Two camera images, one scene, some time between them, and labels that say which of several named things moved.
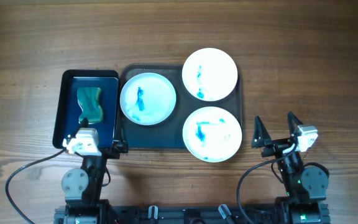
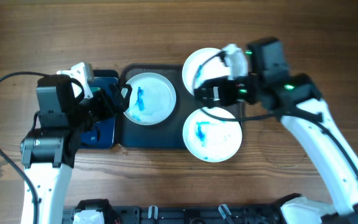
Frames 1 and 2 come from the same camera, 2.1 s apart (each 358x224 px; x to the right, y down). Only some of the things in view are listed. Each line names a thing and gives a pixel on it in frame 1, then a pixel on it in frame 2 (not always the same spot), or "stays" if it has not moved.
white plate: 209,74 stays
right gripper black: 277,145 -> 232,98
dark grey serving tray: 168,134 stays
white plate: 148,98 stays
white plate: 212,134 stays
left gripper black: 114,152 -> 122,102
